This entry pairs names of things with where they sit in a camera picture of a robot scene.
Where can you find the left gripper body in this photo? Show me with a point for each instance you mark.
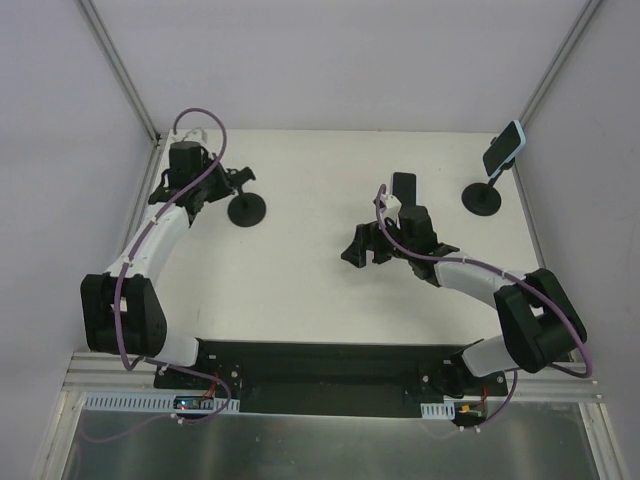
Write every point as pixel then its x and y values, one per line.
pixel 226 179

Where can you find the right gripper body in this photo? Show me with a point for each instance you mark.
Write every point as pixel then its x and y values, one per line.
pixel 376 239

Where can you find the black phone stand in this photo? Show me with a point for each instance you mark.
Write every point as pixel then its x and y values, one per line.
pixel 483 199
pixel 246 209

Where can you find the phone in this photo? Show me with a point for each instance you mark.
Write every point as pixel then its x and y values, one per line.
pixel 504 148
pixel 404 188

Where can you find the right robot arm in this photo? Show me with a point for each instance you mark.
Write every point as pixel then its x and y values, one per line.
pixel 538 322

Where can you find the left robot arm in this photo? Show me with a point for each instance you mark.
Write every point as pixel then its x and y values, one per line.
pixel 122 312

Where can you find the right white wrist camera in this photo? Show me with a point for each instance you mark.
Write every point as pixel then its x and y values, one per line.
pixel 388 206

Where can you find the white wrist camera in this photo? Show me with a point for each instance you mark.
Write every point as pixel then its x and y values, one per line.
pixel 198 135
pixel 388 206

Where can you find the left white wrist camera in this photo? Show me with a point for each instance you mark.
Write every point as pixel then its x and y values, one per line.
pixel 198 135

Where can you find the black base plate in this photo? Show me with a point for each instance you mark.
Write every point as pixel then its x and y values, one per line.
pixel 390 381

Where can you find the right white cable duct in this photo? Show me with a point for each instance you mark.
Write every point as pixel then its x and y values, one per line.
pixel 438 411

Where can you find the white cable duct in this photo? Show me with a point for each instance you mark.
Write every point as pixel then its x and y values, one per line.
pixel 159 403
pixel 438 411

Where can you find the left aluminium frame post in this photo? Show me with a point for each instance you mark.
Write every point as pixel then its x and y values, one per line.
pixel 109 50

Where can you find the aluminium frame post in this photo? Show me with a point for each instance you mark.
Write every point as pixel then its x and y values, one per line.
pixel 579 27
pixel 109 50

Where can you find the left white cable duct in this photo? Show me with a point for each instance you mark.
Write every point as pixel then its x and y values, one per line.
pixel 159 403

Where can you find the right aluminium frame post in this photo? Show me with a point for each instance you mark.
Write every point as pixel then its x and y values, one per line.
pixel 579 27

